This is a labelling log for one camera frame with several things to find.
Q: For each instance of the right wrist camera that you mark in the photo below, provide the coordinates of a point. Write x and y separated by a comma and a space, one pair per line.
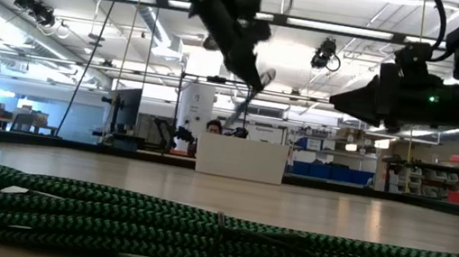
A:
415, 60

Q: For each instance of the black ceiling-mounted camera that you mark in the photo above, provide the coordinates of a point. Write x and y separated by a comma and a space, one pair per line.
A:
35, 8
323, 53

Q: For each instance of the blue storage bin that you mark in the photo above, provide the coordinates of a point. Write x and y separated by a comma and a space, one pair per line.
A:
332, 172

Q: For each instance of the black monitor on stand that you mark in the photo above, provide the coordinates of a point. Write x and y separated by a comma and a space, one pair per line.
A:
125, 108

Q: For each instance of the person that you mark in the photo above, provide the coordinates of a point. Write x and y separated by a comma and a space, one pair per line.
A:
214, 127

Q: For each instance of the white round pillar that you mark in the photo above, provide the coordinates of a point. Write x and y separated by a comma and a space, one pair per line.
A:
196, 105

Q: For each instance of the white plastic bin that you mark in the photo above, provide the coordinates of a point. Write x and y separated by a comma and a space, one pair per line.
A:
241, 157

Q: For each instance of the black aluminium table frame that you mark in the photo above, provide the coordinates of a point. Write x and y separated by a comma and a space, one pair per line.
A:
71, 147

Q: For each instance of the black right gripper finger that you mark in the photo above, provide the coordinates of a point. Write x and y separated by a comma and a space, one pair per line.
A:
358, 102

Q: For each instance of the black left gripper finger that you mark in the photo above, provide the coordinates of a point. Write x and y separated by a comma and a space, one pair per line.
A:
245, 69

